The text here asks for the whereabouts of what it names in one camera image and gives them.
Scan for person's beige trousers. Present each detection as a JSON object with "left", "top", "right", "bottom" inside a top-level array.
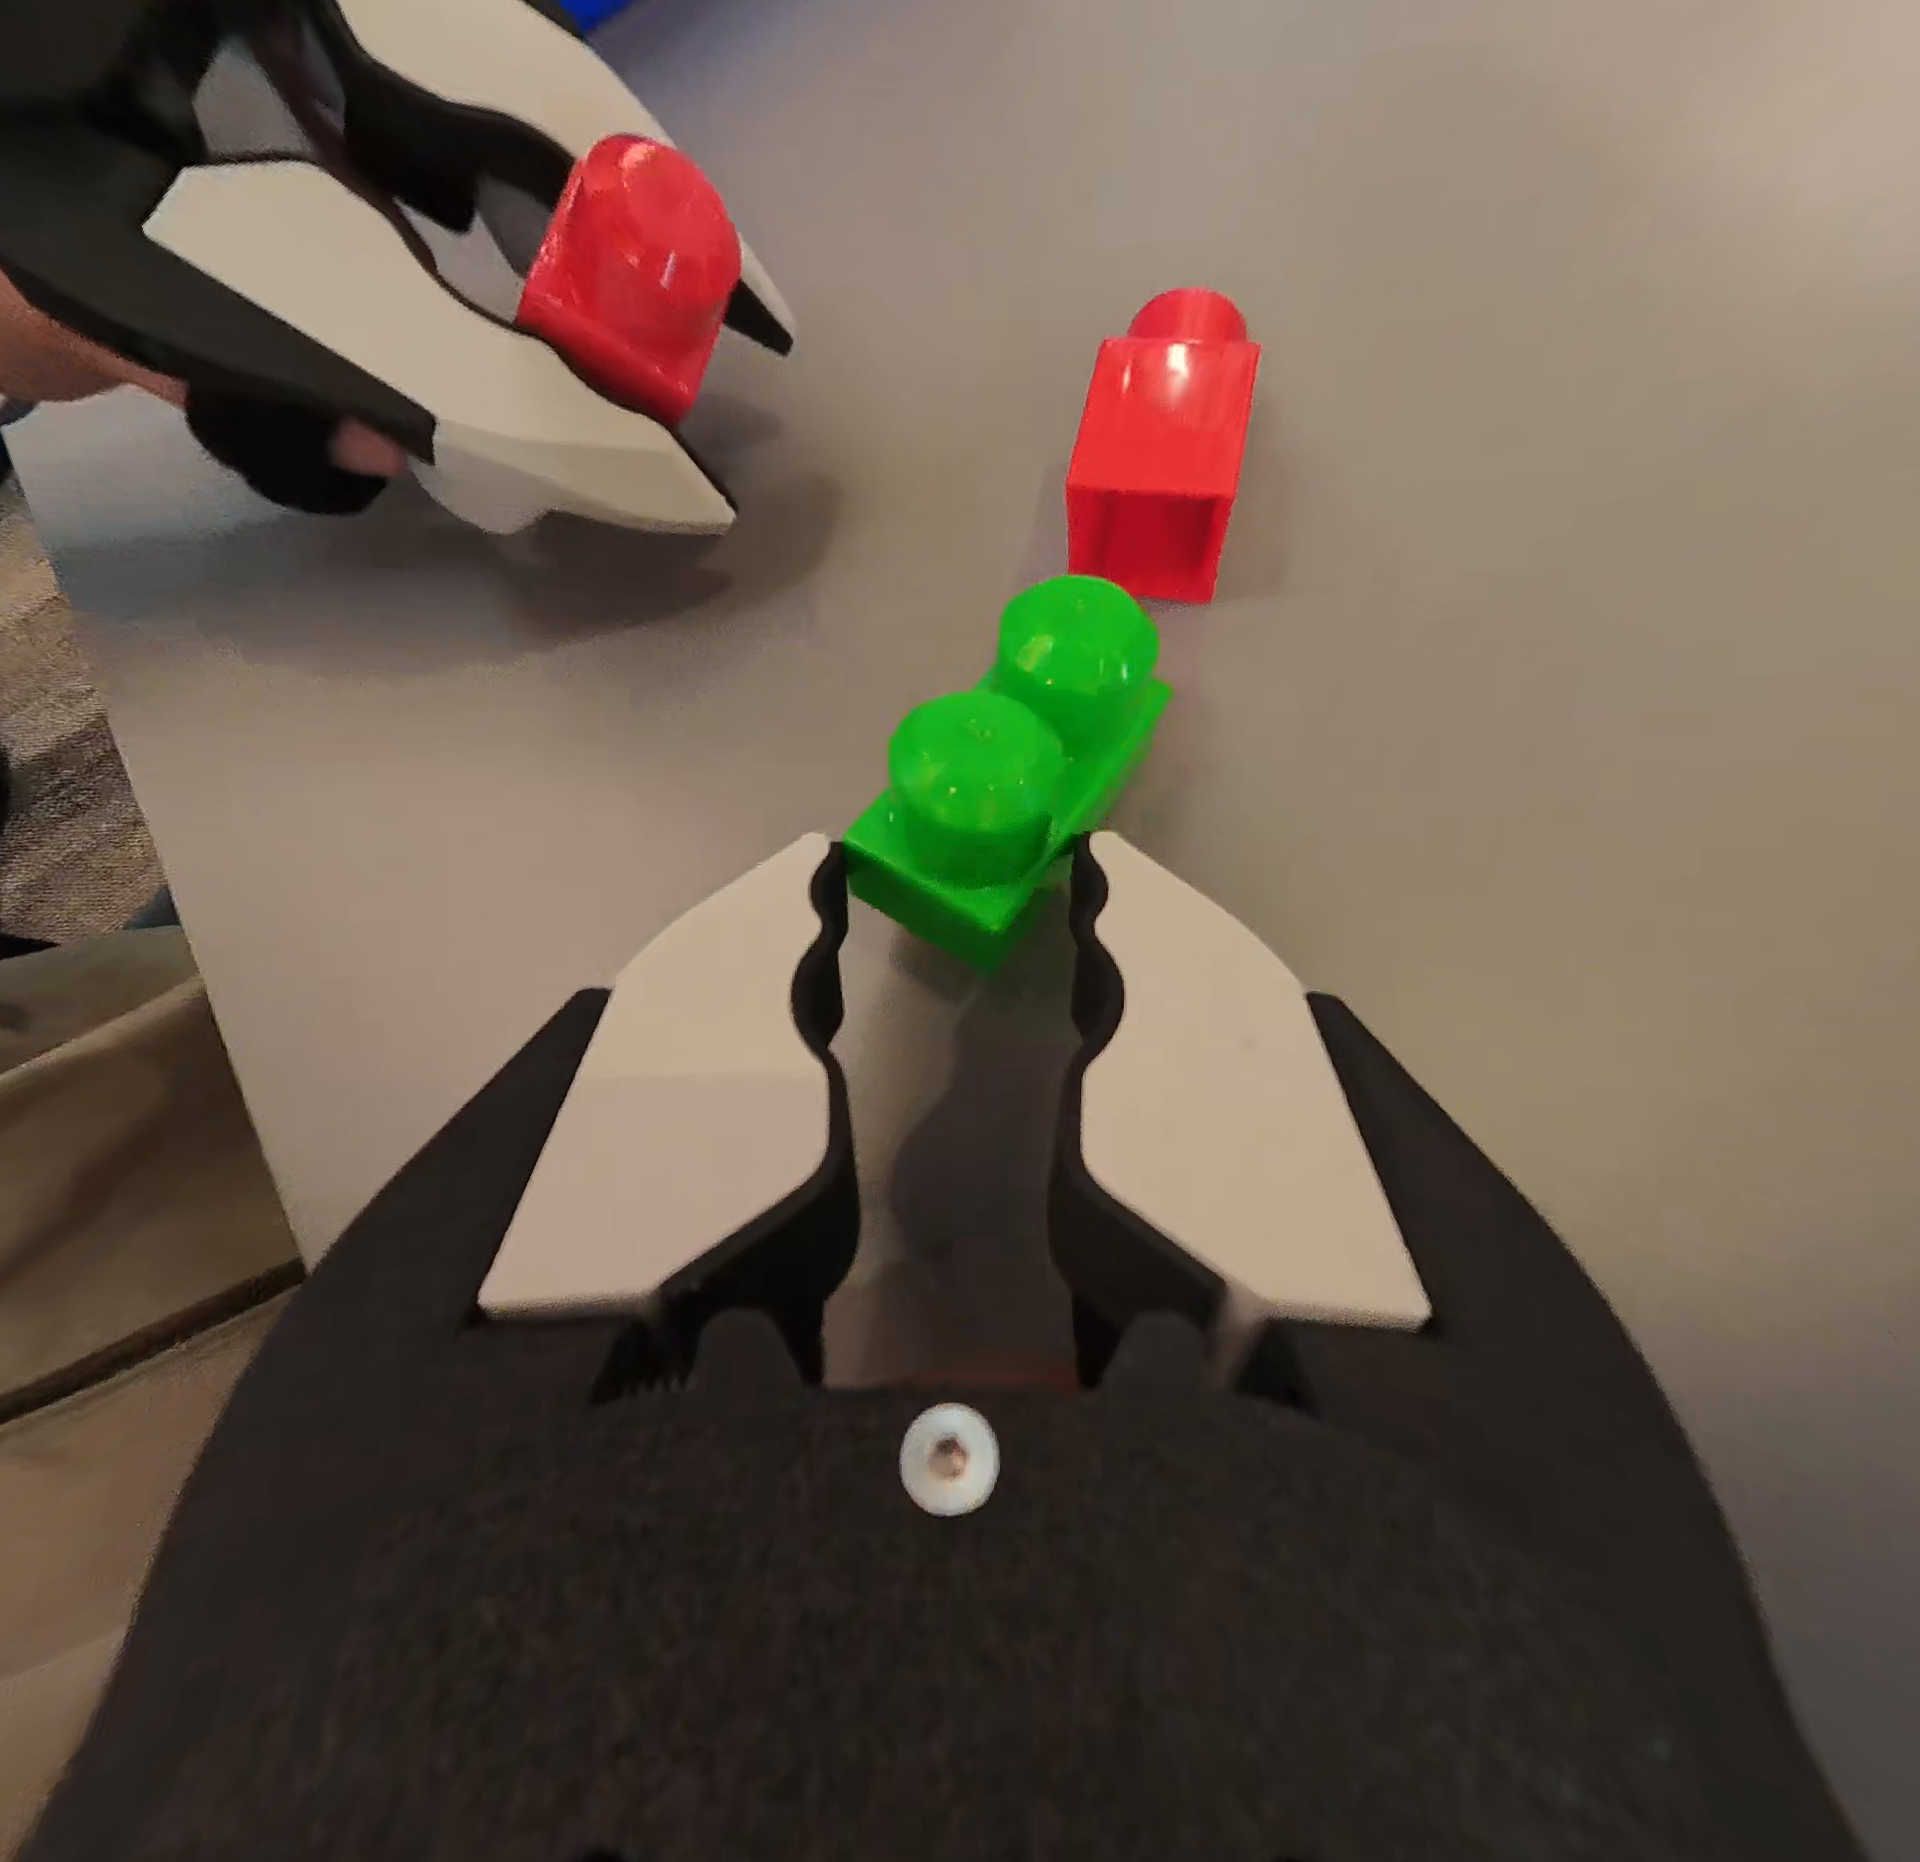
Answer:
[{"left": 0, "top": 928, "right": 308, "bottom": 1775}]

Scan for person's left hand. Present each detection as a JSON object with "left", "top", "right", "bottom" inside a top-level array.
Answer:
[{"left": 0, "top": 273, "right": 407, "bottom": 491}]

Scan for red toy block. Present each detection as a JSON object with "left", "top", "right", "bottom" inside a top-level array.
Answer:
[
  {"left": 1066, "top": 287, "right": 1264, "bottom": 604},
  {"left": 517, "top": 135, "right": 743, "bottom": 425}
]

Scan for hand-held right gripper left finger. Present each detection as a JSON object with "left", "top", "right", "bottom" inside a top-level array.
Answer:
[{"left": 481, "top": 835, "right": 861, "bottom": 1329}]

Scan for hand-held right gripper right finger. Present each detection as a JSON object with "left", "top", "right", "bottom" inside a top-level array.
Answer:
[{"left": 1049, "top": 831, "right": 1434, "bottom": 1333}]

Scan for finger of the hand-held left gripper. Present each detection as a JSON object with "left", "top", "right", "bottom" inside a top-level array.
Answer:
[
  {"left": 146, "top": 168, "right": 736, "bottom": 535},
  {"left": 300, "top": 0, "right": 796, "bottom": 357}
]

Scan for green double toy block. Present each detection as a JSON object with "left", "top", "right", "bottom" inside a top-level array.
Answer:
[{"left": 839, "top": 575, "right": 1172, "bottom": 974}]

